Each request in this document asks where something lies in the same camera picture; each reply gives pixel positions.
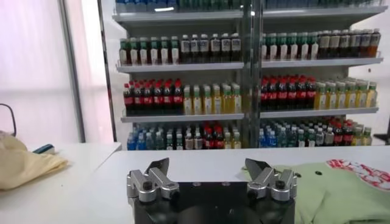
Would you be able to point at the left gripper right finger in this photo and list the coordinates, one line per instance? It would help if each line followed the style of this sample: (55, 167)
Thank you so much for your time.
(268, 182)

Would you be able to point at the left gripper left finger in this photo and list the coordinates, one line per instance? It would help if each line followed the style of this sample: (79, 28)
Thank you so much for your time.
(152, 184)

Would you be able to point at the light green shirt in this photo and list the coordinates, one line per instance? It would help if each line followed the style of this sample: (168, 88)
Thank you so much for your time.
(335, 194)

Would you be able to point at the left bottle shelf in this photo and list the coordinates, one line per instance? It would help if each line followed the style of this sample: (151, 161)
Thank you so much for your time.
(182, 117)

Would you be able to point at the red cap cola bottle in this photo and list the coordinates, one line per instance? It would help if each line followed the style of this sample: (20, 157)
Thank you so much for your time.
(178, 100)
(311, 94)
(148, 100)
(128, 100)
(292, 95)
(264, 95)
(158, 100)
(282, 95)
(273, 95)
(138, 100)
(168, 100)
(301, 95)

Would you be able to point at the yellow juice bottle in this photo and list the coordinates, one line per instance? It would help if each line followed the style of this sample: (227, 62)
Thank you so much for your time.
(341, 99)
(227, 104)
(217, 104)
(207, 105)
(371, 98)
(187, 105)
(320, 100)
(197, 105)
(352, 99)
(331, 100)
(362, 98)
(237, 104)

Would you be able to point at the metal shelf unit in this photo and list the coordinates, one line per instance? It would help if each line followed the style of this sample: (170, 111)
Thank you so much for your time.
(320, 113)

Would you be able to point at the blue white handheld device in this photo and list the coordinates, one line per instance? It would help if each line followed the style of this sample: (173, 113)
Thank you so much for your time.
(45, 149)

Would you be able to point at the pale yellow garment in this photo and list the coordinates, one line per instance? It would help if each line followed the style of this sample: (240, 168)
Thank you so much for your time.
(24, 167)

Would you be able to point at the green cap dark drink bottle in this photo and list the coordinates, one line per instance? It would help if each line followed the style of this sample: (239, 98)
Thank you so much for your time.
(164, 54)
(133, 54)
(314, 48)
(175, 54)
(264, 50)
(143, 54)
(273, 50)
(293, 49)
(123, 54)
(283, 50)
(154, 54)
(304, 49)

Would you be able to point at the white label dark drink bottle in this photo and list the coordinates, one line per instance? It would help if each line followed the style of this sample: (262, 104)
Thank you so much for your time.
(225, 47)
(204, 48)
(195, 48)
(215, 48)
(235, 47)
(185, 48)

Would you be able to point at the beige label tea bottle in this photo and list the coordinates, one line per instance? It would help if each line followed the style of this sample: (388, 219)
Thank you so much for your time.
(365, 44)
(344, 44)
(324, 45)
(374, 43)
(355, 44)
(334, 45)

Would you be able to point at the dark metal window post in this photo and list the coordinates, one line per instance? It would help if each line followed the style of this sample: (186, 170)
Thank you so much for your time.
(72, 76)

